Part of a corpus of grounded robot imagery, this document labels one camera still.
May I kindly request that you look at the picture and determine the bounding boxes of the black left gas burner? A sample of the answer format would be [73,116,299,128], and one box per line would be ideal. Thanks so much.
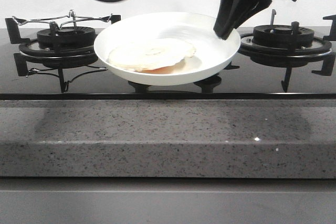
[37,26,96,49]

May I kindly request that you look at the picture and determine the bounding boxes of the black right gas burner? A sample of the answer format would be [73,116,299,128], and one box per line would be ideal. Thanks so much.
[252,25,314,49]

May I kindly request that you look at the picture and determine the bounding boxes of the grey cabinet drawer front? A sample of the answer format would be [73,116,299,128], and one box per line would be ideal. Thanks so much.
[1,178,335,223]

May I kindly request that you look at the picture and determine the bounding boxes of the black glass gas cooktop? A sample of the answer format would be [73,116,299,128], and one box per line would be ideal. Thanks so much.
[1,28,335,100]

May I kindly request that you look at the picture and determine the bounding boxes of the black burner grate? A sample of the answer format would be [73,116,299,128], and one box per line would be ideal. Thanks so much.
[5,9,121,59]
[230,9,336,63]

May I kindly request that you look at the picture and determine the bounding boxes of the black right burner grate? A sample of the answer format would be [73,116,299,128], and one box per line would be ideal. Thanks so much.
[230,9,336,63]

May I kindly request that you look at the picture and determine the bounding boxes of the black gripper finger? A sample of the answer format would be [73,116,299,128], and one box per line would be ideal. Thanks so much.
[214,0,240,38]
[225,0,272,38]

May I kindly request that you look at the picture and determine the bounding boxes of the fried egg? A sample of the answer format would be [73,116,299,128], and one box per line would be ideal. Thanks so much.
[108,38,196,72]

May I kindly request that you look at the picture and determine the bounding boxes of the chrome wire pan support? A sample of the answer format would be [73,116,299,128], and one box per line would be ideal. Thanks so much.
[10,9,113,28]

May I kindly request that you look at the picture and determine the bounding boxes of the white round plate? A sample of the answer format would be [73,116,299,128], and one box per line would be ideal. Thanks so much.
[94,12,240,86]

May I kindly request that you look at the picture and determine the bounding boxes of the black left burner grate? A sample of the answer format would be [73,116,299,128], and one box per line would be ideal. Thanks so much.
[5,9,121,59]

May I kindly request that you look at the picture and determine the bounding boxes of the black gas burner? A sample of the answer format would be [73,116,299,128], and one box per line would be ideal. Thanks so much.
[252,25,314,49]
[37,26,96,49]

